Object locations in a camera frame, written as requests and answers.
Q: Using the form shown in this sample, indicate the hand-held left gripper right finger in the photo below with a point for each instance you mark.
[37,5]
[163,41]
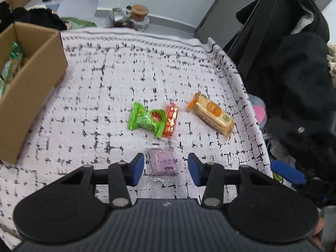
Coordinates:
[194,169]

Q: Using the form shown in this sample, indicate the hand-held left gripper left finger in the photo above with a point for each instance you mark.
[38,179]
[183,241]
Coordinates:
[137,169]

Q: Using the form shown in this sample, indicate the pale purple snack packet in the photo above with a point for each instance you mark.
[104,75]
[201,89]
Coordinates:
[162,162]

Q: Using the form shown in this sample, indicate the bright green snack packet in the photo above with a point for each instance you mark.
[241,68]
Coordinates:
[144,119]

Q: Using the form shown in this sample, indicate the red snack packet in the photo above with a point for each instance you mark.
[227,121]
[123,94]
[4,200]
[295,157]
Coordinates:
[170,122]

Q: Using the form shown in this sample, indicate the orange cracker packet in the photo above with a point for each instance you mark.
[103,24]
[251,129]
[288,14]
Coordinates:
[212,113]

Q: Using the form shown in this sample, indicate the large cardboard box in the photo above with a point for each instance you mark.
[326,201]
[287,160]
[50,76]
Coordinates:
[31,84]

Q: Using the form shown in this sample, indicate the teal cracker packet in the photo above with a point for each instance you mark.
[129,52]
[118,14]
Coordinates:
[10,69]

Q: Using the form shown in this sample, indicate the dark green snack packet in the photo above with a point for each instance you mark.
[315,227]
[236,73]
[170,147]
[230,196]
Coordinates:
[16,51]

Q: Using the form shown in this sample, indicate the pink and grey plush toy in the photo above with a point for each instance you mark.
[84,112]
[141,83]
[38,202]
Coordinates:
[258,111]

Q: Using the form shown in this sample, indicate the white black-flecked blanket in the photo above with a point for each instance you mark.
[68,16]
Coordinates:
[105,84]

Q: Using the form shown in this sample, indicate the blue oblong object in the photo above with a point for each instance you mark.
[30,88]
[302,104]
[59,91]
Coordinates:
[287,172]

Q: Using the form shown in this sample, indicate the black office chair with clothes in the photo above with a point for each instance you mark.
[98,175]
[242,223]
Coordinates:
[299,84]

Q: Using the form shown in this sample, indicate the clear plastic bag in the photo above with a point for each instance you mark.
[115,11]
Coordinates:
[118,17]

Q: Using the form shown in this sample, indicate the glass jar with cork lid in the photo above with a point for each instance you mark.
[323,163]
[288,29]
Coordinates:
[139,15]

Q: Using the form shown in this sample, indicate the black flat panel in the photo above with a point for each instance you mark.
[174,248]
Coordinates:
[223,18]

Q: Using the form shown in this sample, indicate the green floor mat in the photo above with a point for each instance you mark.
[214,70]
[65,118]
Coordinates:
[78,23]

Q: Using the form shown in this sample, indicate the black clothing pile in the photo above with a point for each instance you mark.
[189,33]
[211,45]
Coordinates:
[39,18]

